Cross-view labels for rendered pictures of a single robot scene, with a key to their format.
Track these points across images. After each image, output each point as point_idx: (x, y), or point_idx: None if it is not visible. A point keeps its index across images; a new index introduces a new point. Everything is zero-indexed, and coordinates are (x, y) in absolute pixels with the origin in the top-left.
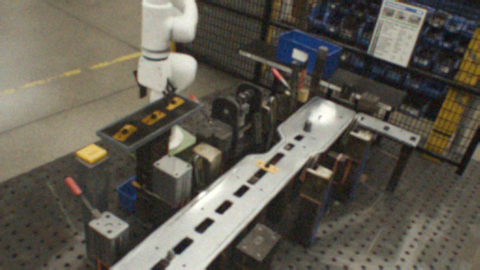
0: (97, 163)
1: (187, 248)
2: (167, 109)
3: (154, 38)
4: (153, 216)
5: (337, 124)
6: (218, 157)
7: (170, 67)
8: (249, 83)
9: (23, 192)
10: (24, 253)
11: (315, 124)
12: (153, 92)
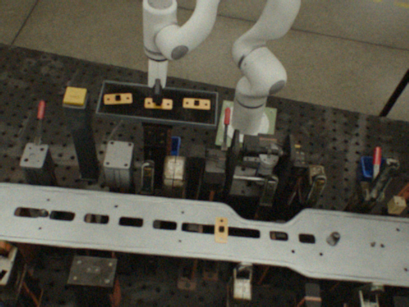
0: (70, 106)
1: (59, 220)
2: (182, 105)
3: (144, 36)
4: None
5: (384, 271)
6: (176, 181)
7: (162, 70)
8: (291, 142)
9: None
10: (66, 127)
11: (355, 245)
12: (241, 78)
